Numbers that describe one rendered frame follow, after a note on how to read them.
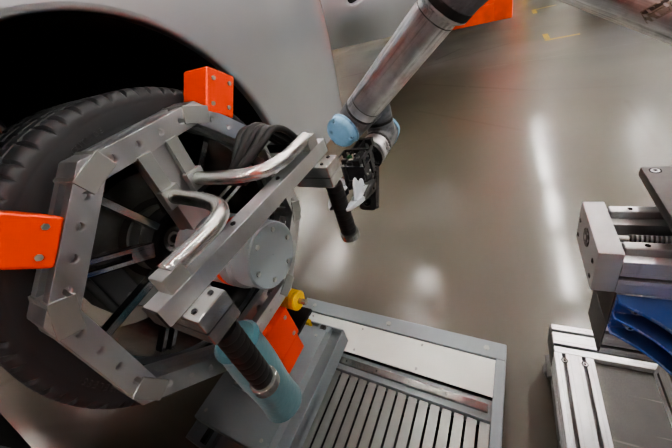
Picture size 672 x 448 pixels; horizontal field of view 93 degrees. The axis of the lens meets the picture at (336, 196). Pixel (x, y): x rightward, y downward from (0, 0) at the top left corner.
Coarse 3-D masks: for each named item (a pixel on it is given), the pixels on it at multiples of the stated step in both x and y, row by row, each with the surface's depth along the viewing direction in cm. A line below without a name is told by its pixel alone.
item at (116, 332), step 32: (192, 160) 91; (224, 160) 85; (224, 192) 80; (256, 192) 89; (160, 224) 66; (96, 256) 57; (128, 256) 62; (160, 256) 70; (224, 288) 90; (160, 352) 67
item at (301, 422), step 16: (336, 336) 121; (336, 352) 116; (320, 368) 113; (320, 384) 107; (304, 400) 105; (320, 400) 108; (304, 416) 100; (192, 432) 106; (208, 432) 102; (288, 432) 99; (304, 432) 100
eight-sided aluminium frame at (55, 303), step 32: (128, 128) 55; (160, 128) 55; (192, 128) 64; (224, 128) 66; (64, 160) 48; (96, 160) 46; (128, 160) 50; (256, 160) 81; (64, 192) 47; (96, 192) 46; (64, 224) 43; (96, 224) 47; (288, 224) 87; (64, 256) 44; (32, 288) 45; (64, 288) 47; (288, 288) 86; (32, 320) 44; (64, 320) 44; (256, 320) 77; (96, 352) 47; (128, 352) 51; (192, 352) 67; (128, 384) 51; (160, 384) 56; (192, 384) 62
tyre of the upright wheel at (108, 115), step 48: (96, 96) 55; (144, 96) 60; (0, 144) 52; (48, 144) 48; (0, 192) 44; (48, 192) 48; (0, 288) 44; (0, 336) 44; (48, 336) 49; (48, 384) 49; (96, 384) 55
